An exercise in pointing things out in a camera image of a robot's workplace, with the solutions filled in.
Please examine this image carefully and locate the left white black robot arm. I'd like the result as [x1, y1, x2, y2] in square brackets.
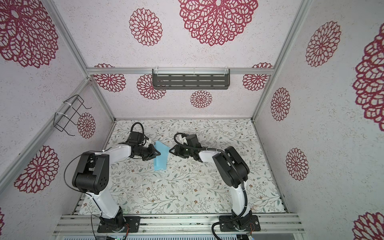
[72, 143, 161, 232]

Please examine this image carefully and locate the light blue square paper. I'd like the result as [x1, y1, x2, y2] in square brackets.
[154, 141, 170, 171]

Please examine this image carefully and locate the dark grey slotted wall shelf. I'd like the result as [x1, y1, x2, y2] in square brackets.
[152, 69, 231, 90]

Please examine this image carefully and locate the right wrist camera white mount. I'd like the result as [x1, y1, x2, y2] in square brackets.
[181, 134, 202, 148]

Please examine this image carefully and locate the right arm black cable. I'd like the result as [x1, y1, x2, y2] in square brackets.
[173, 132, 249, 240]

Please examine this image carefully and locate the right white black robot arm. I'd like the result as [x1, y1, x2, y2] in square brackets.
[169, 144, 252, 229]

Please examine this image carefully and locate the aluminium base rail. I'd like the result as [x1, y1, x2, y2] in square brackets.
[53, 213, 305, 236]

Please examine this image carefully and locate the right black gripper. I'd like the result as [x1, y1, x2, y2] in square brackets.
[169, 144, 195, 158]

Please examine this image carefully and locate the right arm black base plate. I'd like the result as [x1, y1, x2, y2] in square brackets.
[220, 215, 261, 232]

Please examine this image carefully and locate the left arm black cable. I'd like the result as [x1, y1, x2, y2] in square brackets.
[63, 121, 146, 240]

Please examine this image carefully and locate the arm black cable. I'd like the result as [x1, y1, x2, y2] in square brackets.
[63, 121, 146, 240]
[173, 132, 249, 240]

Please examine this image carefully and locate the black wire wall rack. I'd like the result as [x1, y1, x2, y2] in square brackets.
[53, 94, 92, 137]

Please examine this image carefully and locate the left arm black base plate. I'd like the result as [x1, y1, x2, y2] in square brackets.
[97, 217, 141, 233]

